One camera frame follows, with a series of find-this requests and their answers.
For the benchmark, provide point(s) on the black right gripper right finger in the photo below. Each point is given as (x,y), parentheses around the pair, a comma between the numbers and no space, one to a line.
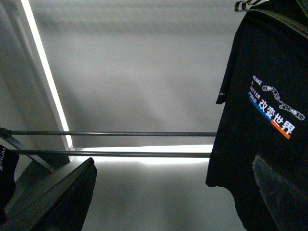
(284,192)

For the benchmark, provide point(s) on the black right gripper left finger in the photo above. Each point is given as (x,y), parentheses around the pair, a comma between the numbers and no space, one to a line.
(63,207)

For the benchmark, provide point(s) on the black printed t-shirt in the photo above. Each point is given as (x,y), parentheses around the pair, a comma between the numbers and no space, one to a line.
(265,96)

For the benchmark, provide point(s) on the metal clothes hanger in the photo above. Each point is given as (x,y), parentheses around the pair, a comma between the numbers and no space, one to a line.
(251,6)

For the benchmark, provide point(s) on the lower metal rack rod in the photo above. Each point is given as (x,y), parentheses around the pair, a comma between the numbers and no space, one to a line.
(113,154)

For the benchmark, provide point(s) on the metal rack rod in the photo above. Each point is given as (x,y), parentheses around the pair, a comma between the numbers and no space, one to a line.
(7,132)
(113,154)

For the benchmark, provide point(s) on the black garment with white lettering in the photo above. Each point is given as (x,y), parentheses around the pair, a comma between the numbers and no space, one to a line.
(8,164)

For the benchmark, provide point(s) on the upper metal rack rod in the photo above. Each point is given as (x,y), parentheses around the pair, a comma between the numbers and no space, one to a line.
(7,132)

